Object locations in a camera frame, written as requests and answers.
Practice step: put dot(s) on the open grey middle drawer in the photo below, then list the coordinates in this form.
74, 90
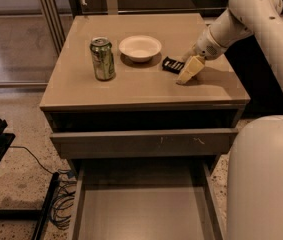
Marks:
145, 199

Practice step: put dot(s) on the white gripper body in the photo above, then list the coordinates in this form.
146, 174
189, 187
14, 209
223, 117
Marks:
206, 47

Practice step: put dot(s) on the white bowl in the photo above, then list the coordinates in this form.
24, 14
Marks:
140, 48

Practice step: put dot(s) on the grey top drawer front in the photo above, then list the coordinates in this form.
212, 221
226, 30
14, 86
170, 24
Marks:
151, 143

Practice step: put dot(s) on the metal railing frame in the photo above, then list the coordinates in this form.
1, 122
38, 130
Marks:
114, 0

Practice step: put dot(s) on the green soda can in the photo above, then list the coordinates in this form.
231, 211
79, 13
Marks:
102, 58

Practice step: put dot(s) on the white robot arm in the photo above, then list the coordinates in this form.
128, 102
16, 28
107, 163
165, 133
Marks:
255, 171

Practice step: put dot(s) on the grey drawer cabinet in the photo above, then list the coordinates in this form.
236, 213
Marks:
141, 96

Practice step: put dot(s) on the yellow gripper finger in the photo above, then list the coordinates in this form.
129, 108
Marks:
192, 67
190, 53

